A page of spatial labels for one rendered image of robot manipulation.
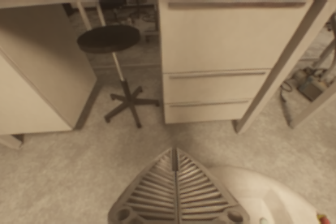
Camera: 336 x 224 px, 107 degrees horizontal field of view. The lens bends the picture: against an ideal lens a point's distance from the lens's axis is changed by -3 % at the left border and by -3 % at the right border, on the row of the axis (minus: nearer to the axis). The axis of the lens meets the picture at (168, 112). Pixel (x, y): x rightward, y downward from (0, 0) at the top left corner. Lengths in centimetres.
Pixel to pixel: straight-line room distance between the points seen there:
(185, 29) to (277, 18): 32
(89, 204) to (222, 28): 105
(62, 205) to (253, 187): 96
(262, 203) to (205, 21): 67
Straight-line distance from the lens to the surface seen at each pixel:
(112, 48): 76
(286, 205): 63
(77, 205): 102
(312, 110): 129
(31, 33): 91
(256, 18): 61
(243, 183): 59
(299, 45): 76
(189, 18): 52
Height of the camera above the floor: 87
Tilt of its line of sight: 49 degrees down
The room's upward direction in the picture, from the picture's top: 1 degrees counter-clockwise
